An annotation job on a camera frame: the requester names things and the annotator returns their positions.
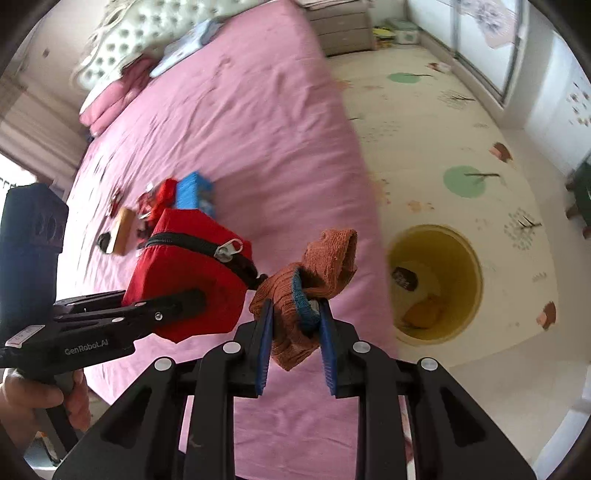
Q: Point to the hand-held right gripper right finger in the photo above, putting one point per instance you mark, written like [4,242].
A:
[328,355]

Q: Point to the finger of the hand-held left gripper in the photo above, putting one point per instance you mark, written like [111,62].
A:
[180,302]
[92,300]

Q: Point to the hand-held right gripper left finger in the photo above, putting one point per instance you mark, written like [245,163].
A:
[264,350]

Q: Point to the red zippered pouch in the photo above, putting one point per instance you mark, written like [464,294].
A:
[189,258]

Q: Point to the orange knitted sock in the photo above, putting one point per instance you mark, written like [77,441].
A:
[323,267]

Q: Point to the red candy packet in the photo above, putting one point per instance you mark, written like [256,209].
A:
[166,190]

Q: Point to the yellow round bin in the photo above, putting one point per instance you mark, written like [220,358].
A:
[457,258]

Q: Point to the person's left hand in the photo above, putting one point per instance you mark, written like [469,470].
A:
[27,392]

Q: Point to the small black round item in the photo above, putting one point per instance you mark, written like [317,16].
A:
[104,241]

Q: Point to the tan and white flat box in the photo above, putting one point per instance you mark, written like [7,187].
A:
[123,230]

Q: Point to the small dark red wrapper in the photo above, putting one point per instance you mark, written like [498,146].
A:
[114,201]

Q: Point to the orange crumpled wrapper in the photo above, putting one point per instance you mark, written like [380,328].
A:
[424,313]

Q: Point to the small red white wrapper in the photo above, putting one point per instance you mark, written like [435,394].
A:
[146,203]

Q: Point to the dark snack wrapper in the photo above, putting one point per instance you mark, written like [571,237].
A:
[405,277]

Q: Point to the blue cardboard box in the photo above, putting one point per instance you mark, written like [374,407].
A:
[194,191]

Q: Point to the beige curtain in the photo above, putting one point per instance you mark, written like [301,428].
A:
[32,124]

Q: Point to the pink pillow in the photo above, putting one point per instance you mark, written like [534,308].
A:
[113,94]

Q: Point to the pink bed sheet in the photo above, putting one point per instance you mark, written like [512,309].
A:
[258,129]

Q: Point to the cream patterned play mat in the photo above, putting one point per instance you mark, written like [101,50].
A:
[438,138]

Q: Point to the white tufted headboard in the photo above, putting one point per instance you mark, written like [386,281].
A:
[134,34]

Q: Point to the blue and white blanket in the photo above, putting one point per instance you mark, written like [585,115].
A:
[187,46]

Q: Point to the beige dresser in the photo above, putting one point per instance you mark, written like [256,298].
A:
[344,27]

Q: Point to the sliding glass door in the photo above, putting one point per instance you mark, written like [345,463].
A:
[466,55]

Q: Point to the white storage box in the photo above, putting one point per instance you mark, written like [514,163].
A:
[402,31]

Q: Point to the white cabinet with stickers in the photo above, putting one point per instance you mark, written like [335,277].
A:
[563,92]

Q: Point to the pink hanging cloth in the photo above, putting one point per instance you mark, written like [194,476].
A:
[491,27]

